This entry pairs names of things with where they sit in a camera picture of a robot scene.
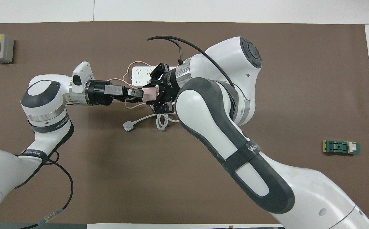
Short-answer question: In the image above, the pink charger plug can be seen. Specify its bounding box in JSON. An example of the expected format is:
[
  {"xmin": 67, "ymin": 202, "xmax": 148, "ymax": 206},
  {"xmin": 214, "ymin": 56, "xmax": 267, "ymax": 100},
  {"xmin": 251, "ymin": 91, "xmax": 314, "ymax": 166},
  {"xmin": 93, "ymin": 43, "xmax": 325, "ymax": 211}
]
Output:
[{"xmin": 142, "ymin": 88, "xmax": 158, "ymax": 103}]

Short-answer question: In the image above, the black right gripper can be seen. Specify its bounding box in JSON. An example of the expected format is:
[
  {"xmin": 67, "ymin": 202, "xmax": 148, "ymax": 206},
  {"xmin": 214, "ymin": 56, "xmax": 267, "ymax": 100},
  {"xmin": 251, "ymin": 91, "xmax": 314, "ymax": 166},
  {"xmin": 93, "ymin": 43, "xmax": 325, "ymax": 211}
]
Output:
[{"xmin": 149, "ymin": 64, "xmax": 181, "ymax": 114}]

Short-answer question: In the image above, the white power strip cord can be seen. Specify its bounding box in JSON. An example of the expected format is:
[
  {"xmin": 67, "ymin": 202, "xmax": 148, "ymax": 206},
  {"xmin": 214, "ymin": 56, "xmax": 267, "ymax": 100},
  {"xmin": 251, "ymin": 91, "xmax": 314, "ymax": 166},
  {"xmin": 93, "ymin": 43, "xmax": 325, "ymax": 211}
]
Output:
[{"xmin": 123, "ymin": 112, "xmax": 180, "ymax": 132}]

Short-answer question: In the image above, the brown table mat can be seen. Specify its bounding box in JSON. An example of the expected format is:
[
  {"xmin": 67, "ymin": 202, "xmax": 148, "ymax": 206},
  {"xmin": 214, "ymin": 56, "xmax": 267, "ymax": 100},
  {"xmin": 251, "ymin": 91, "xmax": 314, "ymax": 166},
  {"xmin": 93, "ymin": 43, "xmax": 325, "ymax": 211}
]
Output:
[{"xmin": 0, "ymin": 21, "xmax": 369, "ymax": 225}]

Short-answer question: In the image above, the green circuit board module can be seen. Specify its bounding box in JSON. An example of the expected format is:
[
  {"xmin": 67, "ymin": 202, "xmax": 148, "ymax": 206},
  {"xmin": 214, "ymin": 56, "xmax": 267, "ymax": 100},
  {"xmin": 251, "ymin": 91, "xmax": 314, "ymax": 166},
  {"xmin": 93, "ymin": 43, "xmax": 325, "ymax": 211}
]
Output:
[{"xmin": 323, "ymin": 140, "xmax": 361, "ymax": 156}]

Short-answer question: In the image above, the pink charging cable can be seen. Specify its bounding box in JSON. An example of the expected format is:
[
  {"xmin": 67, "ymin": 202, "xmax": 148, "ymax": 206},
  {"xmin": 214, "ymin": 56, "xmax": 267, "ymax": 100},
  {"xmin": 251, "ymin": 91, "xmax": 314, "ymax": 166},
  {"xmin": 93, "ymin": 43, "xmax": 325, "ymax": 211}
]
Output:
[{"xmin": 107, "ymin": 61, "xmax": 154, "ymax": 110}]

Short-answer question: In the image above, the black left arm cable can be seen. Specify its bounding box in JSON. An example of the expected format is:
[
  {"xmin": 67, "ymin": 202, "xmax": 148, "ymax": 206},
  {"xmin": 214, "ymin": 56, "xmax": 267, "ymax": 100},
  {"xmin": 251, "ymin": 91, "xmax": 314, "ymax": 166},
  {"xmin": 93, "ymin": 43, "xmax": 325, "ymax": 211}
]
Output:
[{"xmin": 14, "ymin": 151, "xmax": 74, "ymax": 229}]

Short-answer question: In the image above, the white power strip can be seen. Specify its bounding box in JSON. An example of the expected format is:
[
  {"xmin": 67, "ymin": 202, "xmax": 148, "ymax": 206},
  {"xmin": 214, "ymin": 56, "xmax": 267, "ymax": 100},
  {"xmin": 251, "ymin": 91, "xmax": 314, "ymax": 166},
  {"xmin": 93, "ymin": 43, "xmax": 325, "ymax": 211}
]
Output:
[{"xmin": 131, "ymin": 66, "xmax": 178, "ymax": 88}]

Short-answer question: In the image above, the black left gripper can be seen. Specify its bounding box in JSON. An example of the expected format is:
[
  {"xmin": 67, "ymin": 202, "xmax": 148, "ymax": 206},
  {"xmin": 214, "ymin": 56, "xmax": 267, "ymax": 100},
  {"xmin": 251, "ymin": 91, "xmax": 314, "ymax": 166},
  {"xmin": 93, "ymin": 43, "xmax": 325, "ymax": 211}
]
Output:
[{"xmin": 87, "ymin": 80, "xmax": 144, "ymax": 106}]

